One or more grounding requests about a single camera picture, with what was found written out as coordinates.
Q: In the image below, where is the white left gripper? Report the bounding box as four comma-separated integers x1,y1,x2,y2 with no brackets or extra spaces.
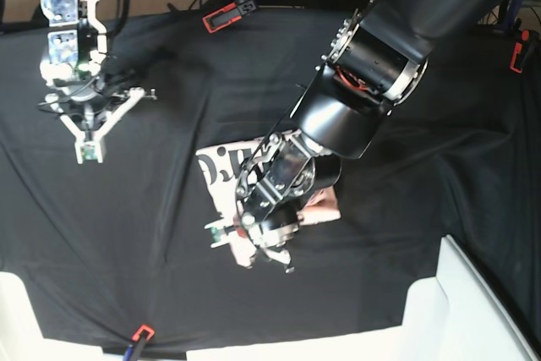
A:
205,208,300,273

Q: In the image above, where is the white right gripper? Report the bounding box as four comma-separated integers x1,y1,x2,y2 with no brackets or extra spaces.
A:
38,87,157,164

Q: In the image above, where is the pink T-shirt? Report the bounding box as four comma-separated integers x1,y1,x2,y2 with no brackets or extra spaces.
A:
196,131,342,240

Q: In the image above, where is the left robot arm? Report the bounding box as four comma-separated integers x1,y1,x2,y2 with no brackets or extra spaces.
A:
209,0,502,272

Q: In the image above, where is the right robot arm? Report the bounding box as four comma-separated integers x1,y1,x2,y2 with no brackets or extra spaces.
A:
37,0,156,164

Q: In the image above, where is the black table cloth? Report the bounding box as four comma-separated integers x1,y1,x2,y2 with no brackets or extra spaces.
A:
1,8,540,354

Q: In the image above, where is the orange clamp at front edge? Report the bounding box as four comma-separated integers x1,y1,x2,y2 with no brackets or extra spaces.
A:
123,324,156,361

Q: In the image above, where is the orange clamp at edge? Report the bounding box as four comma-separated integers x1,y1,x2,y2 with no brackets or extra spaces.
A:
123,324,156,361
510,30,539,74

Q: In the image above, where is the orange clamp at right edge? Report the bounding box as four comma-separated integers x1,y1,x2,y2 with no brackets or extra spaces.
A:
510,30,539,74

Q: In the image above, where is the orange black clamp blue handle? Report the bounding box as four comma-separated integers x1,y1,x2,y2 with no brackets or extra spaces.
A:
202,0,262,34

